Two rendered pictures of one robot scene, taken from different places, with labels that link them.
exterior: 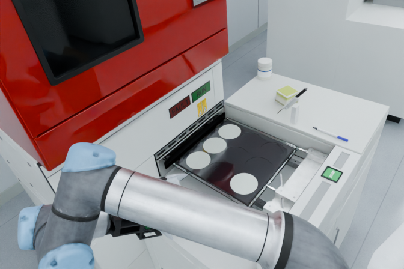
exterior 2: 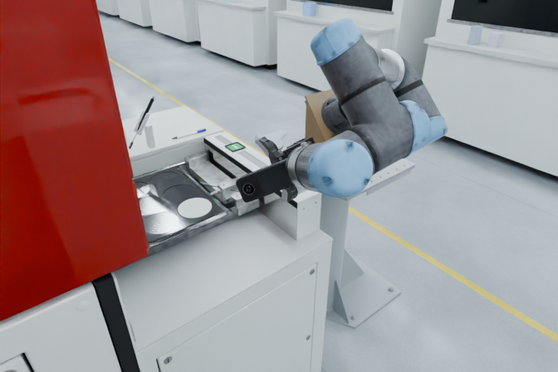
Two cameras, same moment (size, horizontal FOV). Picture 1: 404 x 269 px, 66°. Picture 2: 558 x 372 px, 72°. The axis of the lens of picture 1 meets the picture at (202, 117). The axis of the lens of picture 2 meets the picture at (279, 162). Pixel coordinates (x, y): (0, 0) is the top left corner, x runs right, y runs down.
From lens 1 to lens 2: 0.89 m
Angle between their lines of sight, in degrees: 67
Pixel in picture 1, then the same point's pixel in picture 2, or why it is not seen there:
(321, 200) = (258, 159)
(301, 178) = (213, 176)
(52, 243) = (399, 106)
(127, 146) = not seen: hidden behind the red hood
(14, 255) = not seen: outside the picture
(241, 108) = not seen: hidden behind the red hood
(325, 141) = (193, 140)
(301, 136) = (170, 152)
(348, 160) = (226, 137)
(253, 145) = (143, 189)
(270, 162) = (180, 184)
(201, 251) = (249, 277)
